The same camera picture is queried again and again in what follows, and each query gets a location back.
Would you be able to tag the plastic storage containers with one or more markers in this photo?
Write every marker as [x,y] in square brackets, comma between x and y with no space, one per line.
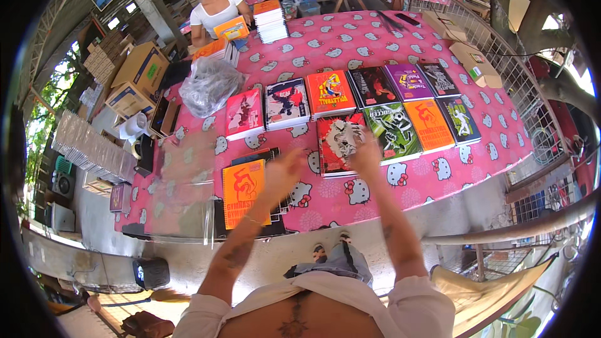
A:
[303,8]

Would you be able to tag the person's right hand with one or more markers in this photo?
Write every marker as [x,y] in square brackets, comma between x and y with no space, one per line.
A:
[367,157]

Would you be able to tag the crumpled clear plastic bag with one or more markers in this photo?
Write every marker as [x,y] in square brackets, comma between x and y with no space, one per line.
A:
[209,87]

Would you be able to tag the purple notebook stack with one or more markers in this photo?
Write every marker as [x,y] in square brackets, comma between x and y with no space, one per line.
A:
[408,81]

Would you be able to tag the clear plastic sleeves pile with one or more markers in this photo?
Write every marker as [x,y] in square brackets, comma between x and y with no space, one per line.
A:
[181,187]

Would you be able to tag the black red notebook stack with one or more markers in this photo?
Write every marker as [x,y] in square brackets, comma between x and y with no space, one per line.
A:
[372,86]

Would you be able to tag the red white figure notebook stack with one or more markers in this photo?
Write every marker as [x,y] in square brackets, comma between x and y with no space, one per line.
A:
[331,157]

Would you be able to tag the yellow fabric chair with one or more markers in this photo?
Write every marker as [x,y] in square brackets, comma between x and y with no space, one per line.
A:
[483,298]

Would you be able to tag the white blue red notebook stack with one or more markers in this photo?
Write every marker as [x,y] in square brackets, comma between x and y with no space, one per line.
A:
[286,103]

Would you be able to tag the orange spiral notebook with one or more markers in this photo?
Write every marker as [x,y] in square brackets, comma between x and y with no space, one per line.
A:
[244,195]

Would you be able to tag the large cardboard boxes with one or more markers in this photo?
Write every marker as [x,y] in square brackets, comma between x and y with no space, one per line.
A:
[138,80]

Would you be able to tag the black flat case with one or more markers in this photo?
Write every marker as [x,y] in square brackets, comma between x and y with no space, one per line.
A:
[407,19]

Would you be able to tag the dark blue green notebook stack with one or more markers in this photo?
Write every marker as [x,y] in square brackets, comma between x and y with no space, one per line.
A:
[459,119]

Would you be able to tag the person's left hand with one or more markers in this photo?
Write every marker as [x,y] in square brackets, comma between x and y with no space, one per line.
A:
[280,178]

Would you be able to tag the broom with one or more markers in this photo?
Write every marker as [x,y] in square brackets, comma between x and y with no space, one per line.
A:
[150,298]

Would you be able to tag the black open tray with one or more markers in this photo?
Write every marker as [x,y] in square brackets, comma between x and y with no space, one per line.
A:
[163,116]

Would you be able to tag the person's legs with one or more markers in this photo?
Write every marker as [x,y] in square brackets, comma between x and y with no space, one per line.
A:
[339,259]

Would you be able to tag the person's right fingers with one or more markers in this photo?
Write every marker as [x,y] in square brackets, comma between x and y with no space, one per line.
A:
[365,138]

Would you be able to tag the small flat cardboard box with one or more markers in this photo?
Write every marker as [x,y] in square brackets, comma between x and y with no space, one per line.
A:
[443,26]

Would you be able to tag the brown bag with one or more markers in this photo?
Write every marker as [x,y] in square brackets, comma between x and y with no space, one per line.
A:
[148,325]

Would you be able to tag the pink cat print tablecloth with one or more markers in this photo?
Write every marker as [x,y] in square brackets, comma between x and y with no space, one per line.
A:
[347,42]

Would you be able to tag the tall white notebook stack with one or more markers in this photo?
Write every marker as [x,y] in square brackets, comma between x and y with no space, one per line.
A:
[271,21]

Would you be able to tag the low orange notebook stack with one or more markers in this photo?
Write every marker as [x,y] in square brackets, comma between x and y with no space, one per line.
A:
[213,49]

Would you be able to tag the large flat cardboard box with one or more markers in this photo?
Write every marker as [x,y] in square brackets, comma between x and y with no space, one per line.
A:
[476,65]

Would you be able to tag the purple book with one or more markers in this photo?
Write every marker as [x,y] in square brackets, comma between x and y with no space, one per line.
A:
[116,197]

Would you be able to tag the black sticks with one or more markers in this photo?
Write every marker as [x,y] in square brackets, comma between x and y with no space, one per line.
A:
[388,19]

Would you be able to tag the black tape dispenser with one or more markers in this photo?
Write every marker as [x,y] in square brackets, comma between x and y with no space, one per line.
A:
[143,155]

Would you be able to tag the person's body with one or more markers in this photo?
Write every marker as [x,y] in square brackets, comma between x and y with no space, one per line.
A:
[328,312]

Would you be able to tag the orange blue notebook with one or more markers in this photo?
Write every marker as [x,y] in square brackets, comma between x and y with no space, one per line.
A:
[232,29]

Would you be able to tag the white box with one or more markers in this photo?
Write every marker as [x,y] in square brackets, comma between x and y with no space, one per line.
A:
[62,218]

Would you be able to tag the pink notebook stack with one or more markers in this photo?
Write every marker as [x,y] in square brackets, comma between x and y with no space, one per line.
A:
[244,113]

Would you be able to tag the row of clear packets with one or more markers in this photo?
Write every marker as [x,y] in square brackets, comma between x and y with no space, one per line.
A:
[91,148]

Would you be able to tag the black speaker box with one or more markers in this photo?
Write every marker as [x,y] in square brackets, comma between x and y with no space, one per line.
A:
[151,273]

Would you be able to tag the person's left fingers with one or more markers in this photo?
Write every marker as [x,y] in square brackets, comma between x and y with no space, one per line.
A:
[292,159]

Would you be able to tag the green plastic stool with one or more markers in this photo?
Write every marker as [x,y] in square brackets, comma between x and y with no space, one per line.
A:
[64,165]

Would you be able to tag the dark notebooks pile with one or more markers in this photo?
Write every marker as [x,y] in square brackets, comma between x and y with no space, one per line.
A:
[263,154]

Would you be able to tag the orange yellow figure notebook stack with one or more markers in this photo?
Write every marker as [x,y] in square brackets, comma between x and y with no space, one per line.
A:
[329,93]

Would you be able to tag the orange red figure notebook stack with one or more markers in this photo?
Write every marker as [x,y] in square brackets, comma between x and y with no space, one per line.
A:
[429,124]

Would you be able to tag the grey floor fan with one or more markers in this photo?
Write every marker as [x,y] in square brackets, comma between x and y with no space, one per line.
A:
[63,184]

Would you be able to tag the stack of small cardboard boxes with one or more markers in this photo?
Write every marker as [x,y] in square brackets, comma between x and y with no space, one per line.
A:
[107,56]

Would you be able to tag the black grey notebook stack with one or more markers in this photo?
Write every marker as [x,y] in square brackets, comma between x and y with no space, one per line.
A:
[439,79]

